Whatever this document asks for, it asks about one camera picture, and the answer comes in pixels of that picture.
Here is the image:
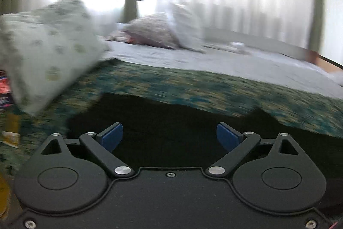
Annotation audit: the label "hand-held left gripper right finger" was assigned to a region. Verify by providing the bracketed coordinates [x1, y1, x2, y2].
[205, 122, 301, 179]

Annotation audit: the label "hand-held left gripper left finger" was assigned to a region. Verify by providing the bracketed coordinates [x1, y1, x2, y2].
[40, 122, 135, 179]

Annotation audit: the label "black pants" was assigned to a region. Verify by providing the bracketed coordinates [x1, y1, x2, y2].
[66, 92, 343, 193]

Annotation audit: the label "green patterned blanket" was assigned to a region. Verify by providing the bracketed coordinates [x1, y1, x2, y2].
[0, 58, 343, 176]

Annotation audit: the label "grey bed sheet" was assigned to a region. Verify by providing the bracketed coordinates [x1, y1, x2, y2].
[103, 40, 343, 101]

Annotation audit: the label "yellow package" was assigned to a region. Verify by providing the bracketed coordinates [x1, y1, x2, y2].
[0, 112, 22, 148]

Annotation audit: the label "white floral pillow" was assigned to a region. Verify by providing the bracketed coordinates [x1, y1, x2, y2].
[0, 0, 112, 116]

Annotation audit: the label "pink patterned pillow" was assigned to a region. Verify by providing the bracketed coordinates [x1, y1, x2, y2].
[108, 12, 183, 49]

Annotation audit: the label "plain white pillow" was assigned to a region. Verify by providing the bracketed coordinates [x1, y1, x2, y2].
[169, 3, 207, 53]

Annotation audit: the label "colourful printed package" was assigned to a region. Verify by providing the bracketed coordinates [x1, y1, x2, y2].
[0, 70, 13, 112]

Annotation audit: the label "wooden bed frame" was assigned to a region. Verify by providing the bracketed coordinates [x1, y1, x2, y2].
[305, 50, 343, 74]

